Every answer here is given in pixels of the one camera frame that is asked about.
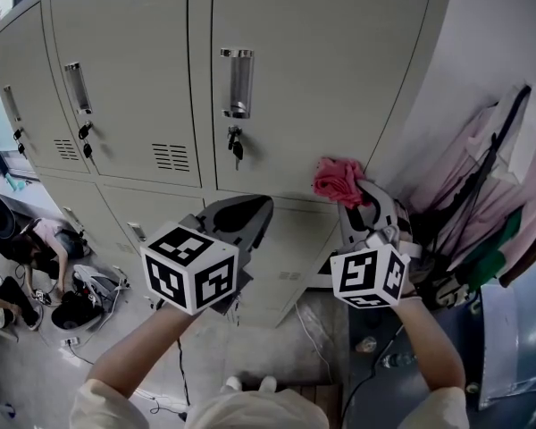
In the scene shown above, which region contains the white black patterned bag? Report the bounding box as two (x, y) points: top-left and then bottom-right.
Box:
(432, 274), (473, 310)

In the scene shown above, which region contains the thin white cable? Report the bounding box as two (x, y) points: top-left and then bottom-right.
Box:
(294, 304), (332, 386)

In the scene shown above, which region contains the grey metal locker door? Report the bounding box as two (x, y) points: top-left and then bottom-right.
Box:
(211, 0), (432, 205)

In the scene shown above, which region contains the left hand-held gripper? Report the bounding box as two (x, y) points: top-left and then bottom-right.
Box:
(140, 195), (273, 316)

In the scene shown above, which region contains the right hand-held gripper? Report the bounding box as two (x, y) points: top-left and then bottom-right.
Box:
(330, 181), (423, 308)

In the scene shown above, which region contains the blue grey metal bin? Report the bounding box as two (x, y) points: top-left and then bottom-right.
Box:
(476, 257), (536, 413)

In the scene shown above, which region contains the dark box with white front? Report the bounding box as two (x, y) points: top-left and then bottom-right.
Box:
(306, 269), (340, 290)

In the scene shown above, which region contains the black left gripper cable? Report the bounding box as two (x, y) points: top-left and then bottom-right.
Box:
(176, 335), (192, 422)

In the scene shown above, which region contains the clear plastic bottle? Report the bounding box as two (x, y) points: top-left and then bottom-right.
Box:
(380, 350), (415, 371)

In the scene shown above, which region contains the set of black locker keys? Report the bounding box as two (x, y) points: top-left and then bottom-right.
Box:
(12, 121), (245, 172)

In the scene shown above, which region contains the beige metal locker cabinet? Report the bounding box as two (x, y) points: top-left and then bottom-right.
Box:
(0, 0), (455, 330)

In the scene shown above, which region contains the clear plastic cup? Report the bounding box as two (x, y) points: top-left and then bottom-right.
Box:
(356, 335), (380, 356)

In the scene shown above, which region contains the person's left forearm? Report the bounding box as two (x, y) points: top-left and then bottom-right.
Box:
(85, 304), (197, 400)

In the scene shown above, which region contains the white and black appliance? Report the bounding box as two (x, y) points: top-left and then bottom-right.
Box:
(50, 264), (131, 333)

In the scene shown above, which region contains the dark brown hanging item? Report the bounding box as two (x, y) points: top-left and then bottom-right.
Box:
(498, 239), (536, 288)

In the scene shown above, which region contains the green hanging garment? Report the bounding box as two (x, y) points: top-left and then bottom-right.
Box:
(466, 210), (526, 290)

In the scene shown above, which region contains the person's cream shirt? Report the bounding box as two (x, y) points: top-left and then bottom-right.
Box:
(69, 377), (470, 429)

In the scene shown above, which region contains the white hanging garment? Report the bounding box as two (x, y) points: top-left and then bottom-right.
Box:
(490, 82), (536, 182)

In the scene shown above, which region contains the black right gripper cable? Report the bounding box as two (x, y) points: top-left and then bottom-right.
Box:
(339, 324), (406, 429)

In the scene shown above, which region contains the brown wooden slatted platform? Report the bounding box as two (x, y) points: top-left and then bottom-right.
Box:
(288, 383), (344, 429)

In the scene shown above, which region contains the clear plastic sheet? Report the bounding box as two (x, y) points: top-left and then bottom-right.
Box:
(289, 301), (354, 383)

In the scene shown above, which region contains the red wiping cloth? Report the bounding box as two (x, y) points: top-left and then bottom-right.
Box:
(312, 156), (368, 210)

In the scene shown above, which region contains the person's right forearm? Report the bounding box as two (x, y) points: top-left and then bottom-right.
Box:
(390, 297), (468, 392)

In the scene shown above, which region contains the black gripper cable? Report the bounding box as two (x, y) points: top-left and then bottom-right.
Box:
(176, 335), (192, 422)
(339, 324), (406, 429)

